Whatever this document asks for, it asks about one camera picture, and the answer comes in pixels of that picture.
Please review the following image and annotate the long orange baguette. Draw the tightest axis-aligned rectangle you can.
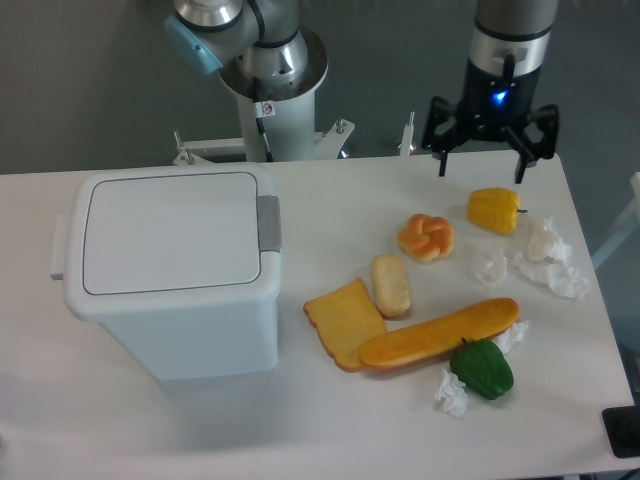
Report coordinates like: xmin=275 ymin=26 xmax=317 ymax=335
xmin=358 ymin=297 xmax=520 ymax=369

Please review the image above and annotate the crumpled tissue behind baguette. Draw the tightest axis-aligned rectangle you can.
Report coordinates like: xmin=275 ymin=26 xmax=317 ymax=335
xmin=492 ymin=320 xmax=529 ymax=355

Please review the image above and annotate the grey lid push button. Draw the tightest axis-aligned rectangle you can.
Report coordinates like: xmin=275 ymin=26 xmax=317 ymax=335
xmin=256 ymin=195 xmax=282 ymax=252

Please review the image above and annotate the white plastic trash can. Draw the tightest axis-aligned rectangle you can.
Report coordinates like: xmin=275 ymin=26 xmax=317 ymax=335
xmin=62 ymin=163 xmax=281 ymax=380

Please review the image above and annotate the black device at edge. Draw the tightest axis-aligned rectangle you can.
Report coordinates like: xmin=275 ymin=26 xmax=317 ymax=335
xmin=602 ymin=406 xmax=639 ymax=458

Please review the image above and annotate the orange toast slice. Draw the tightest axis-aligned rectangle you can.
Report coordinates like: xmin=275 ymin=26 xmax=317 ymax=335
xmin=303 ymin=277 xmax=387 ymax=372

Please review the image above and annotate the yellow bell pepper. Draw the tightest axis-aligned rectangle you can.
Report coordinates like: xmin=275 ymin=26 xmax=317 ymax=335
xmin=466 ymin=187 xmax=527 ymax=234

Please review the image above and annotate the green bell pepper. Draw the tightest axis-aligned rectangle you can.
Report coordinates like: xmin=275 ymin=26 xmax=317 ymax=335
xmin=449 ymin=339 xmax=514 ymax=400

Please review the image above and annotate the crumpled tissue front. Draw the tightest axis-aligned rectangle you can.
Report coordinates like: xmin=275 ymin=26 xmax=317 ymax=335
xmin=435 ymin=368 xmax=469 ymax=419

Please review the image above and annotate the white trash can lid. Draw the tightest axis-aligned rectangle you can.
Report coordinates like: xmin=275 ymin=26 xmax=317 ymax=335
xmin=83 ymin=172 xmax=261 ymax=295

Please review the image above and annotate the pale oval bread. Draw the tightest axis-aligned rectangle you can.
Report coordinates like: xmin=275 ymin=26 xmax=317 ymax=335
xmin=370 ymin=254 xmax=411 ymax=318

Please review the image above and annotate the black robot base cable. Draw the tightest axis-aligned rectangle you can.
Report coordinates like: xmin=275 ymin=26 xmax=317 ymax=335
xmin=251 ymin=77 xmax=275 ymax=163

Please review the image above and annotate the large crumpled tissue right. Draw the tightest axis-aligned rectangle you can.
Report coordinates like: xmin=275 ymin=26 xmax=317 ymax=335
xmin=512 ymin=217 xmax=590 ymax=300

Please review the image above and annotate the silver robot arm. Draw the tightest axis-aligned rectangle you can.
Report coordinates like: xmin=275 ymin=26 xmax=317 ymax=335
xmin=164 ymin=1 xmax=559 ymax=179

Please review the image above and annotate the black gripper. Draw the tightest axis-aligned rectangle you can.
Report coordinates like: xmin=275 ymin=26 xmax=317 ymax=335
xmin=421 ymin=60 xmax=559 ymax=184

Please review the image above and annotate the knotted orange bread roll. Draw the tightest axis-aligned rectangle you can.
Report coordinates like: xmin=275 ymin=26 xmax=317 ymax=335
xmin=397 ymin=213 xmax=455 ymax=263

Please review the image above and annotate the white metal base frame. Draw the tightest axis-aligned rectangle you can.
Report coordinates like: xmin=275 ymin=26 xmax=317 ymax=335
xmin=172 ymin=110 xmax=419 ymax=167

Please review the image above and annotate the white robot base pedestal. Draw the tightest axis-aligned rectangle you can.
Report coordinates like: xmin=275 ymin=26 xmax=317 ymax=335
xmin=220 ymin=26 xmax=328 ymax=136

